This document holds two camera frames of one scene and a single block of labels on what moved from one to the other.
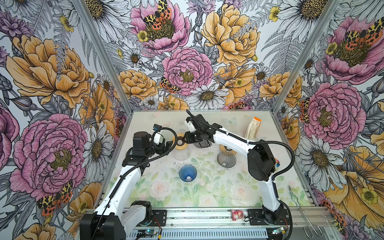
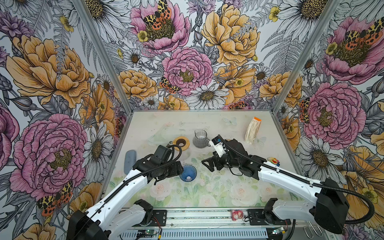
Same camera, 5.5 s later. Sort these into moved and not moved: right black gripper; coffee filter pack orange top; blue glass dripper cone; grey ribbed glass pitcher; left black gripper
Moved: right black gripper; left black gripper
Not moved: blue glass dripper cone; coffee filter pack orange top; grey ribbed glass pitcher
